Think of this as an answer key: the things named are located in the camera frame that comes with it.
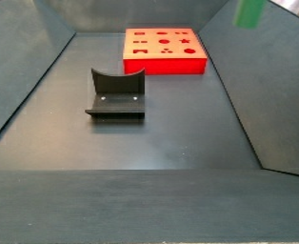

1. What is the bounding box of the black curved holder bracket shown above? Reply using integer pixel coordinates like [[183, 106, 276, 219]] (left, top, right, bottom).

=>
[[85, 70, 145, 117]]

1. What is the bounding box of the green cylinder peg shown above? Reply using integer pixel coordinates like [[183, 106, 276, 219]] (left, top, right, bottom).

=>
[[233, 0, 265, 29]]

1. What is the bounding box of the red shape sorter board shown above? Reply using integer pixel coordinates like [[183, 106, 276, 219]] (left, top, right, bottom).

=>
[[123, 28, 207, 75]]

